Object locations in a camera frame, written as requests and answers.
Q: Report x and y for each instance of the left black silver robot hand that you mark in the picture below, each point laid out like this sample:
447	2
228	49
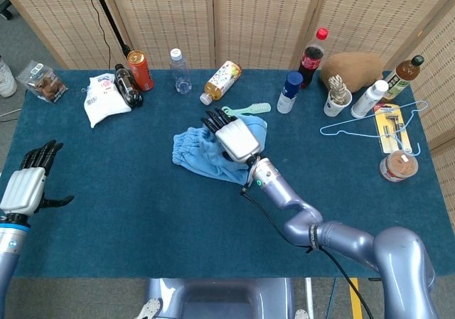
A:
23	191

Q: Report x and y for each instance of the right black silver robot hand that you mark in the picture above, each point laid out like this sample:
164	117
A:
236	138

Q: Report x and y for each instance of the light blue fleece pants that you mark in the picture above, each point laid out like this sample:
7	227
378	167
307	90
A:
199	155

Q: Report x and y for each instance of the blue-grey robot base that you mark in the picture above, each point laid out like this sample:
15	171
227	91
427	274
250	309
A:
220	297

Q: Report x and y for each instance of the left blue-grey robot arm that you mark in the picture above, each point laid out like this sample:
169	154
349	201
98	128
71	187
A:
9	248

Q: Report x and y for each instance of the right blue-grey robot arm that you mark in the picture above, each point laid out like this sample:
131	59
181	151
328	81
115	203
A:
341	237

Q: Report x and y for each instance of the yellow tea bottle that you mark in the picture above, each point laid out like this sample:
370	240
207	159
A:
222	81

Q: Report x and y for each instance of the white bottle with blue cap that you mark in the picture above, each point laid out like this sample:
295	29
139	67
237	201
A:
288	93

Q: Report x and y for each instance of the dark teal table cloth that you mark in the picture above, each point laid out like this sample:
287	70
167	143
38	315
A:
106	209

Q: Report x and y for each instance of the clear empty plastic bottle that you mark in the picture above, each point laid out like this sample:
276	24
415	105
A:
180	72

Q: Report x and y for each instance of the white paper cup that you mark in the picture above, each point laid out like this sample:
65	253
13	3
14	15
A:
334	108

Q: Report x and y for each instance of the tall cola bottle red cap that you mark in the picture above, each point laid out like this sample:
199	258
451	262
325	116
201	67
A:
311	61

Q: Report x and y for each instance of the clear box of brown cookies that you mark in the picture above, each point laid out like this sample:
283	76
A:
44	82

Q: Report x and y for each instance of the white sneaker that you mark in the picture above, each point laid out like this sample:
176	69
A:
6	79

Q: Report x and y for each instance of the orange drink can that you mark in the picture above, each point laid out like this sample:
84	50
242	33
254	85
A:
141	72

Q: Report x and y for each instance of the white powder bag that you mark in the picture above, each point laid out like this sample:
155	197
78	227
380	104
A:
105	104

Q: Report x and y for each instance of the small dark cola bottle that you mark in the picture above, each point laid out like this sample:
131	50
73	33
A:
128	86

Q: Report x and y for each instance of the bamboo folding screen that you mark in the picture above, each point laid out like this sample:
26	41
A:
263	17

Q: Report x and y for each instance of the white lotion bottle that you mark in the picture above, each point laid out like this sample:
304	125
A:
368	98

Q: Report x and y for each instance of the yellow razor blister pack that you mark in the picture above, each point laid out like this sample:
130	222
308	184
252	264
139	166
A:
392	127

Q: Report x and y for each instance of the red can with clear lid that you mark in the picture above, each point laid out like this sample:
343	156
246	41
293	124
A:
398	166

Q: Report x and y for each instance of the white table leg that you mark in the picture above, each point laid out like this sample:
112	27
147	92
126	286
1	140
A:
308	294

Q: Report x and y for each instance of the white perforated foot plate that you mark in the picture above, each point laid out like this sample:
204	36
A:
150	309
301	314

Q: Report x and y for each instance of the black stand pole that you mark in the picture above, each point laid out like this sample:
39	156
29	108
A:
110	17

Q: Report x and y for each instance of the green label tea bottle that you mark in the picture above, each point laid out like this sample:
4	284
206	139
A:
403	77

